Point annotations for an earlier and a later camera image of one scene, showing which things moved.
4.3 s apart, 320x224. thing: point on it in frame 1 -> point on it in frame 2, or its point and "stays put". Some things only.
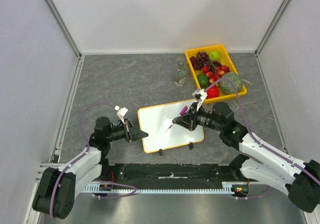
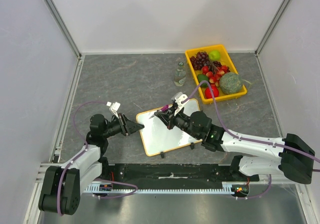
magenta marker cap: (183, 111) -> (165, 108)
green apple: (214, 55) stays put
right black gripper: (192, 120) -> (170, 117)
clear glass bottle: (180, 75) stays put
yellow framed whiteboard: (163, 133) stays put
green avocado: (203, 80) stays put
